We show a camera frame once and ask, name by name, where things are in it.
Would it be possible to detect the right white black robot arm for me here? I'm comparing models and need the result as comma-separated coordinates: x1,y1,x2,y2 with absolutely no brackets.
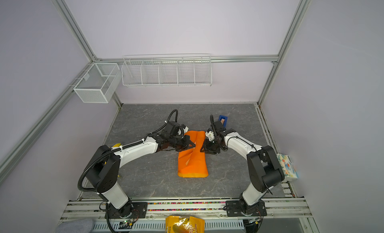
201,115,285,215

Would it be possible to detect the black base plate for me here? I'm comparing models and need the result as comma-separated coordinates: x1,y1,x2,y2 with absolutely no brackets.
106,202,148,219
223,200,267,217

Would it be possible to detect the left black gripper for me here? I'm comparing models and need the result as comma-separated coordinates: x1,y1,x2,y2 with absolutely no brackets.
169,135,196,151

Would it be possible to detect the grey cloth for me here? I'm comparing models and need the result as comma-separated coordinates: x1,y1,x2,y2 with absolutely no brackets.
55,219,94,233

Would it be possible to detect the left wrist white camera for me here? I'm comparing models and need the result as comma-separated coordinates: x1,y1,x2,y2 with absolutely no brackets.
178,124,189,137

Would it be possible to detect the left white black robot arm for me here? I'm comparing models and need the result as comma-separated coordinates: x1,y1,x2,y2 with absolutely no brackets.
77,109,195,210

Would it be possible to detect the wrist white camera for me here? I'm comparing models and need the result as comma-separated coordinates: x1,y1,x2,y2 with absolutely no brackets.
178,124,189,137
205,129,215,141

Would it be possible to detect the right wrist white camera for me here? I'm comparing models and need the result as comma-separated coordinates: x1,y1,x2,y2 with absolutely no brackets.
205,129,215,141

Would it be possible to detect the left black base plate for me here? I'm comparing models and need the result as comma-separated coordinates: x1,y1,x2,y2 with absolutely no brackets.
106,202,148,219

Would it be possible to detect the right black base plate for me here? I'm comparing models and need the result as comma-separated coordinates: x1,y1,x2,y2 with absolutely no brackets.
223,200,267,217

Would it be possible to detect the blue tape dispenser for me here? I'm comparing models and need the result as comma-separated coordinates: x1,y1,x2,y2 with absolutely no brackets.
219,115,228,127

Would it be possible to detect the green white tissue pack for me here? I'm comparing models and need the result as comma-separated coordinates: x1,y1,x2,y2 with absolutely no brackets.
277,153,298,182

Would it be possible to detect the yellow snack bag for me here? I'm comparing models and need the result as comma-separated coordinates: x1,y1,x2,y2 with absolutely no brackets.
165,216,205,233

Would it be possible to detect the white slotted cable duct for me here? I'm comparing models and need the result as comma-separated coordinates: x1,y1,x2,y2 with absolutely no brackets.
111,219,246,233

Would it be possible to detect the white mesh square basket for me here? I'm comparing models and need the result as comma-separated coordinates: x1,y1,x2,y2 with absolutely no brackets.
74,63,122,103

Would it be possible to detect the white wire long shelf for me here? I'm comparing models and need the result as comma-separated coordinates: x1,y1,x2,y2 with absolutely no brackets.
122,54,213,87

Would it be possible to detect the aluminium rail frame base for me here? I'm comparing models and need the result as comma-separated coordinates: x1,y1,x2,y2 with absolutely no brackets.
59,198,313,222

